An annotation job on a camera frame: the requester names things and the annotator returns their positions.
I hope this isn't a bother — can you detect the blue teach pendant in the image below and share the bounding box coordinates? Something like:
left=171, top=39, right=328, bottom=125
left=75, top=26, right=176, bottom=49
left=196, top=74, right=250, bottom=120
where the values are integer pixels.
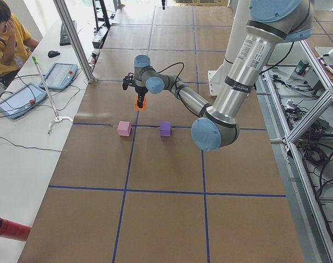
left=44, top=62, right=78, bottom=90
left=0, top=83, right=47, bottom=119

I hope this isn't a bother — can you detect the aluminium side frame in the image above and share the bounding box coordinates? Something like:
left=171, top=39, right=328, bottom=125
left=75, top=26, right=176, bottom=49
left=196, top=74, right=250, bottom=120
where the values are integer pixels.
left=257, top=41, right=333, bottom=262

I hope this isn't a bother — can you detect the green power adapter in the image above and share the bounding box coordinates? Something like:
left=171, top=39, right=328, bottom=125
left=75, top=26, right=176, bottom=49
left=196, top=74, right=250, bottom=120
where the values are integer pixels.
left=295, top=59, right=309, bottom=76

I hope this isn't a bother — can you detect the black computer mouse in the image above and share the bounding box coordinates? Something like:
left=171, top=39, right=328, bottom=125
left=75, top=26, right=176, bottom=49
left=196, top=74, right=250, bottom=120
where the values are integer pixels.
left=48, top=50, right=61, bottom=58

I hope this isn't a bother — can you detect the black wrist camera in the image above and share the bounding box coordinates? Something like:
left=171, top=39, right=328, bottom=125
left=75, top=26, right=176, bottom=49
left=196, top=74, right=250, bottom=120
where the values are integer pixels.
left=122, top=73, right=135, bottom=90

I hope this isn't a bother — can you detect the pink foam cube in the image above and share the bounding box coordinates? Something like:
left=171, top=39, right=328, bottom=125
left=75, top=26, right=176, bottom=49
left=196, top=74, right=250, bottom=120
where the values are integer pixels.
left=117, top=121, right=131, bottom=136

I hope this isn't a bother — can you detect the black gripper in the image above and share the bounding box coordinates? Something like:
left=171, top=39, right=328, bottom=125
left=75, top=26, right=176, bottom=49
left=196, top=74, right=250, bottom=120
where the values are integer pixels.
left=135, top=85, right=147, bottom=108

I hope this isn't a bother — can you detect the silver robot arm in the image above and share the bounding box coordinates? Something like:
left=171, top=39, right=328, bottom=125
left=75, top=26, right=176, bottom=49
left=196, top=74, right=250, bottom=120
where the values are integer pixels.
left=133, top=1, right=314, bottom=151

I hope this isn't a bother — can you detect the person in yellow shirt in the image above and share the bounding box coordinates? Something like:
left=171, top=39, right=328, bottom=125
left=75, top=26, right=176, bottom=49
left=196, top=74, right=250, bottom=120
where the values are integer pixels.
left=0, top=1, right=39, bottom=87

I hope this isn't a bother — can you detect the black keyboard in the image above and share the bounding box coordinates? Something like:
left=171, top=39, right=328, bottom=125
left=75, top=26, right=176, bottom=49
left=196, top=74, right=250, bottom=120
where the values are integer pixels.
left=59, top=23, right=71, bottom=46

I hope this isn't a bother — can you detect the near blue teach pendant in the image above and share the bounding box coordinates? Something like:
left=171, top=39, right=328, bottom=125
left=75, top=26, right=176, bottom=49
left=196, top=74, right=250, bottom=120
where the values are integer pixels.
left=0, top=83, right=47, bottom=119

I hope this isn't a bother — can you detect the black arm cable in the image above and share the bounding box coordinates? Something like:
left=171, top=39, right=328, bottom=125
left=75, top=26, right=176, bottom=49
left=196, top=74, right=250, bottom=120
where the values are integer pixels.
left=155, top=62, right=185, bottom=88

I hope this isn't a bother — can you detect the purple foam cube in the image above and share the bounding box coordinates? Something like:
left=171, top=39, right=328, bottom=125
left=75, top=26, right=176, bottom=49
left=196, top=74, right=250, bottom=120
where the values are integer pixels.
left=160, top=121, right=171, bottom=137

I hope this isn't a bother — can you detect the aluminium frame post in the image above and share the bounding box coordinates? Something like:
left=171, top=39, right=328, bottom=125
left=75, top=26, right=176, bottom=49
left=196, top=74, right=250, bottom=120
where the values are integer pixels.
left=53, top=0, right=96, bottom=83

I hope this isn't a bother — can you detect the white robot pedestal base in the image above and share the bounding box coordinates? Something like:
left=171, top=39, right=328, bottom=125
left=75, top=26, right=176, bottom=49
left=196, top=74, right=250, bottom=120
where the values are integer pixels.
left=208, top=0, right=270, bottom=96

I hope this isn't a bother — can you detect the far blue teach pendant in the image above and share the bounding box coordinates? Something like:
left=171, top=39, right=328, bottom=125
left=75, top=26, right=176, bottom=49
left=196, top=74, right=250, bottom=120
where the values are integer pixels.
left=44, top=62, right=78, bottom=90

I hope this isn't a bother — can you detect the orange foam cube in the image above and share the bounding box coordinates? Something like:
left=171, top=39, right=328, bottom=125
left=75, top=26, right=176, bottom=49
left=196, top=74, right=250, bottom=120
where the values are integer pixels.
left=135, top=96, right=147, bottom=111

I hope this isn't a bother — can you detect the red cylinder tube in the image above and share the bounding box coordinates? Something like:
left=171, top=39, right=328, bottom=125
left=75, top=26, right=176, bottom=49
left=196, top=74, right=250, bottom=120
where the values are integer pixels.
left=0, top=218, right=31, bottom=242

